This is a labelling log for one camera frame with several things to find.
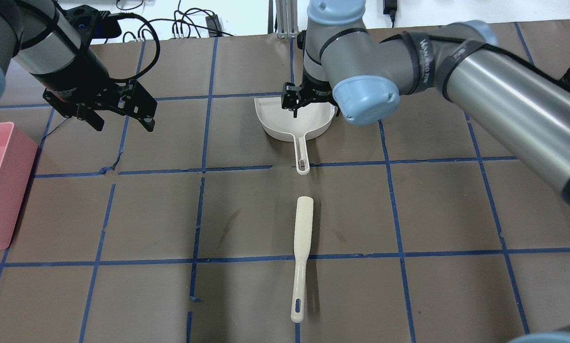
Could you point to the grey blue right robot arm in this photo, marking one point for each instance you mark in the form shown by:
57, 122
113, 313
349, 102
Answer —
523, 108

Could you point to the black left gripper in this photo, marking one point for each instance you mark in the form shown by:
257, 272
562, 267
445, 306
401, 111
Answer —
81, 79

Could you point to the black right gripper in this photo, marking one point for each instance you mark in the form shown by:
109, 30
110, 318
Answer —
315, 90

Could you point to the pink plastic bin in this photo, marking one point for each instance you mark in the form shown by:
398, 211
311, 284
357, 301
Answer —
17, 156

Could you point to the aluminium frame post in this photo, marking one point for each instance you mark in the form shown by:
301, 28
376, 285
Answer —
286, 18

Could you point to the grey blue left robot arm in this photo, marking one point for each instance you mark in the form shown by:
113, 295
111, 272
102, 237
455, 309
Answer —
53, 46

